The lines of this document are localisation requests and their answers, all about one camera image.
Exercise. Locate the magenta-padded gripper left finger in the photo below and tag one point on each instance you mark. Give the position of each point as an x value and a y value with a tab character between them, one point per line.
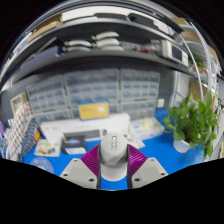
76	171

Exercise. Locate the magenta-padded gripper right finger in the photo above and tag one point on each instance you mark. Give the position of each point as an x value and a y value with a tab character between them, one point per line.
150	170

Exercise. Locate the white computer mouse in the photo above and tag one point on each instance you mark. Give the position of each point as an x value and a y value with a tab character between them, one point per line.
113	150

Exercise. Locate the round blue printed mouse pad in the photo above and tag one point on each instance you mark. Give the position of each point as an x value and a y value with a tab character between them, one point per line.
42	165

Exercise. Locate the small black box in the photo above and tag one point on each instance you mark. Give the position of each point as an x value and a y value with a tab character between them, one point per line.
73	145

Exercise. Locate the food picture sticker sheet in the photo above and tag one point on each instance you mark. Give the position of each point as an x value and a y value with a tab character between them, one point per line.
47	148

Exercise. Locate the white and blue tissue box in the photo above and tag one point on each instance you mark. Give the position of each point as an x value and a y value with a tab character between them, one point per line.
146	128

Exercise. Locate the long white keyboard box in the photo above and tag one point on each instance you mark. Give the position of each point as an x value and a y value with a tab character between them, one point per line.
86	125

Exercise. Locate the green plant in white pot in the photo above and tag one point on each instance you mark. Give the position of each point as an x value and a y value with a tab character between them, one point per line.
193	126

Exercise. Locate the yellow and blue card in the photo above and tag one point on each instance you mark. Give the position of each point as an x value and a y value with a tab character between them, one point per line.
94	110

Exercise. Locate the red blue checked cloth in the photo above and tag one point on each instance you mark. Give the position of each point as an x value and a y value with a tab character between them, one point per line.
18	128

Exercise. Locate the beige woven basket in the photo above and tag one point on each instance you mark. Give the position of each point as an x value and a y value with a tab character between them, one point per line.
19	101

